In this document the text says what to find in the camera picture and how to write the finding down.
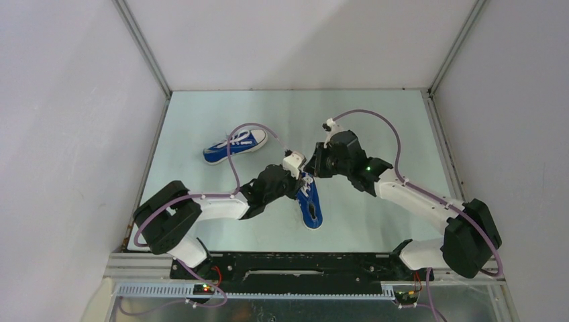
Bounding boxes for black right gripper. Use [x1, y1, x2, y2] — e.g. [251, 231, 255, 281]
[304, 143, 352, 179]

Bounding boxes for white shoelace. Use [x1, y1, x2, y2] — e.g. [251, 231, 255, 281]
[299, 174, 314, 199]

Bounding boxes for blue sneaker laces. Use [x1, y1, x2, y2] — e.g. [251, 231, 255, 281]
[202, 128, 268, 165]
[296, 172, 323, 229]

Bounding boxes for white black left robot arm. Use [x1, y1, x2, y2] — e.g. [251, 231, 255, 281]
[132, 164, 302, 280]

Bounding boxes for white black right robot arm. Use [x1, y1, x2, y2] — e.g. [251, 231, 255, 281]
[304, 131, 501, 280]

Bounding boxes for blue sneaker tied laces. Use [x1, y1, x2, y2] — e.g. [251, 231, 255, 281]
[202, 128, 268, 165]

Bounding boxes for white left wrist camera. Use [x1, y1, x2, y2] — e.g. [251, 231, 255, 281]
[282, 150, 306, 179]

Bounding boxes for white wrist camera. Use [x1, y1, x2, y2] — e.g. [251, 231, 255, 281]
[282, 150, 306, 179]
[323, 118, 345, 148]

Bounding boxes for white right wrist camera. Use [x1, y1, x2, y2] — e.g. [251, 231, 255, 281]
[323, 118, 345, 148]

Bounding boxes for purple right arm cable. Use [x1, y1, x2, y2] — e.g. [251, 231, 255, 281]
[331, 109, 505, 322]

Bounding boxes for grey slotted cable duct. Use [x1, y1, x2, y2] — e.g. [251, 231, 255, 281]
[115, 282, 395, 301]

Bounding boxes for aluminium frame rail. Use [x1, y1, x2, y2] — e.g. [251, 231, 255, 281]
[112, 0, 172, 99]

